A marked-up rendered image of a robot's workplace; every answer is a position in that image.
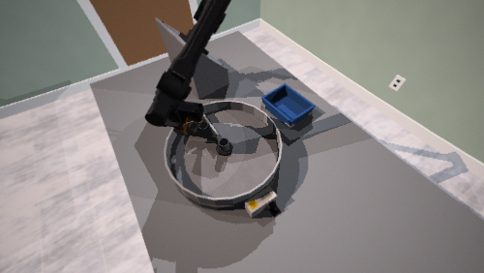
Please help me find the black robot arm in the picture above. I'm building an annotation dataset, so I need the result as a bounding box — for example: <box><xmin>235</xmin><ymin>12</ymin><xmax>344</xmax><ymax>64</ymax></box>
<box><xmin>145</xmin><ymin>0</ymin><xmax>231</xmax><ymax>127</ymax></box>

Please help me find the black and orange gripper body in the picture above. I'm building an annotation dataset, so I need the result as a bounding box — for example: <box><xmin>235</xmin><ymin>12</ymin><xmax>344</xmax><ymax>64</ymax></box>
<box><xmin>163</xmin><ymin>102</ymin><xmax>187</xmax><ymax>130</ymax></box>

